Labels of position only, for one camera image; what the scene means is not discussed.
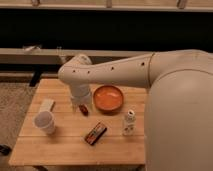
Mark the wooden table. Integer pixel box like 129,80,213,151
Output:
9,79,147,166

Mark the dark rectangular snack box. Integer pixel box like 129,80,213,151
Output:
84,122,107,146

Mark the grey metal rail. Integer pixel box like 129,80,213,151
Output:
0,48,151,64

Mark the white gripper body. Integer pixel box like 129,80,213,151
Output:
69,84,92,108

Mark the small white bottle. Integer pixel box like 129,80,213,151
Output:
122,110,136,136

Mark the white ceramic cup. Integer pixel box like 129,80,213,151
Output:
34,111,55,134

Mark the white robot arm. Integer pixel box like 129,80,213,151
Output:
58,50,213,171

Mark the orange ceramic bowl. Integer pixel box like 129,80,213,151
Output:
93,85,124,113

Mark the pale sponge block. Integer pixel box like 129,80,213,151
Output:
39,99,55,112

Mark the black object on floor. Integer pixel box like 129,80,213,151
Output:
0,144,12,155

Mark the small red object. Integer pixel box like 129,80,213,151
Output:
79,105,89,116

